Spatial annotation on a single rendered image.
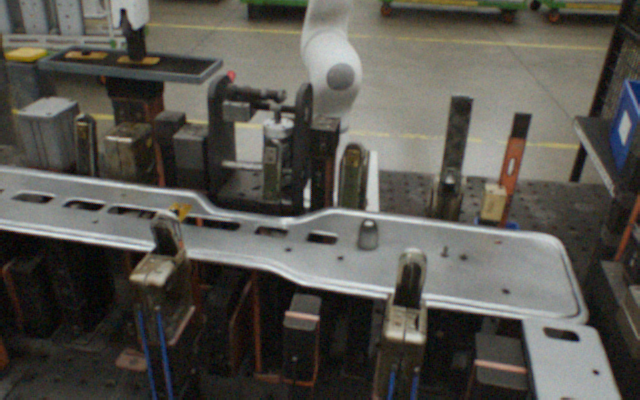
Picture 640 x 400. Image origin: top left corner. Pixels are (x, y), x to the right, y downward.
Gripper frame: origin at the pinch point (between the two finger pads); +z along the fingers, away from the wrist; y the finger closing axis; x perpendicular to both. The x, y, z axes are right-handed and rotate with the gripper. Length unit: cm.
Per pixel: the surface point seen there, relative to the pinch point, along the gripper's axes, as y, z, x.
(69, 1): -341, 59, -175
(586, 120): -10, 16, 106
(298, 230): 40, 19, 38
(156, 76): 9.1, 2.8, 6.6
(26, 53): -2.1, 2.5, -26.0
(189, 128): 16.9, 10.7, 14.7
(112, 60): 0.3, 2.6, -5.7
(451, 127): 30, 2, 64
